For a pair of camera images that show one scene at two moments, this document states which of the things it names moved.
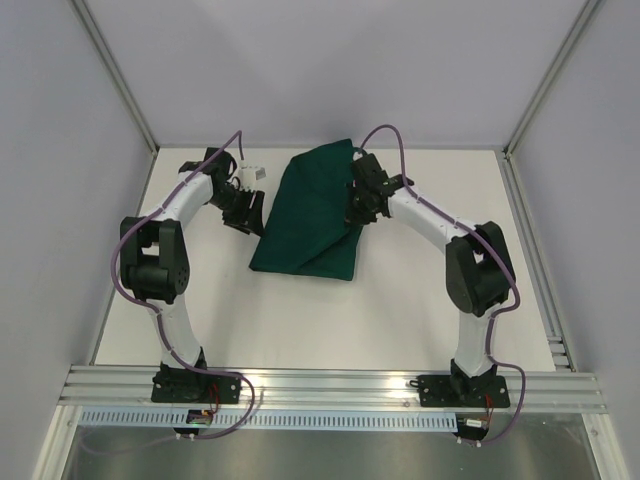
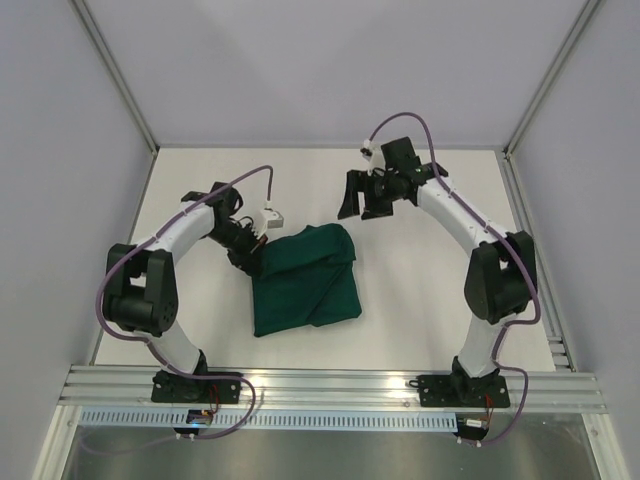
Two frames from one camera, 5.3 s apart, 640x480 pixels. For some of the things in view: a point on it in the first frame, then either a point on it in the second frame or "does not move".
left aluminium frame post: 114,73 does not move
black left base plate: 187,386 does not move
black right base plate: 446,391 does not move
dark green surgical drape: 307,231 -> 305,279
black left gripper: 248,220 -> 248,260
